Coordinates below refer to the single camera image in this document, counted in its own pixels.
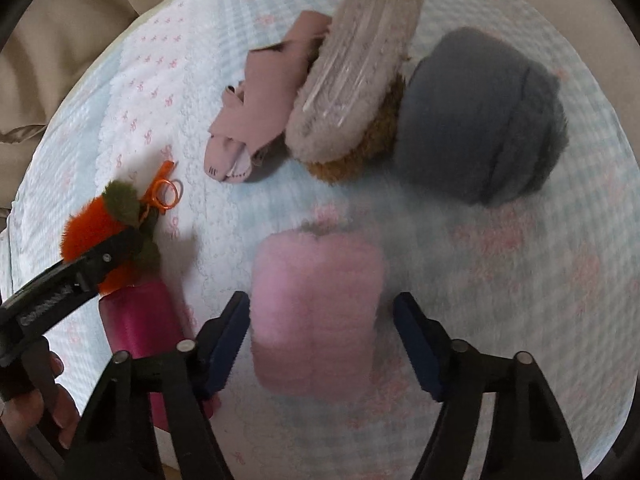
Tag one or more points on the pink fluffy plush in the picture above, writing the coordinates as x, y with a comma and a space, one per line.
315, 310

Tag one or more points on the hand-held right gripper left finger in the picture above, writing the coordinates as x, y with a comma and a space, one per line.
227, 340

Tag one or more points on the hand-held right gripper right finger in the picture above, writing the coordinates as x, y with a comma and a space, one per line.
417, 347

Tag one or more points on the pink sock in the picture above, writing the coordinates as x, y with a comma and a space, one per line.
260, 110

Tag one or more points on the beige draped fabric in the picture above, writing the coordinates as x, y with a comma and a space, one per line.
60, 35

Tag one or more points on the grey fleece cloth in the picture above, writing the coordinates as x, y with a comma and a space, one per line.
480, 120

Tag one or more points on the magenta satin cloth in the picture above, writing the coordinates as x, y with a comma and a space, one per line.
142, 320

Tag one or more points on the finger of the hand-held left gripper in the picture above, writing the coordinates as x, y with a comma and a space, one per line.
112, 255

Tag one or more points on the light blue printed bedsheet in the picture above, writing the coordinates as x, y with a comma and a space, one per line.
500, 270

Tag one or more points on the person's left hand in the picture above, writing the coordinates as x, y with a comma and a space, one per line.
67, 412

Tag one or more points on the brown fluffy slipper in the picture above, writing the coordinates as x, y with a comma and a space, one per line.
350, 85

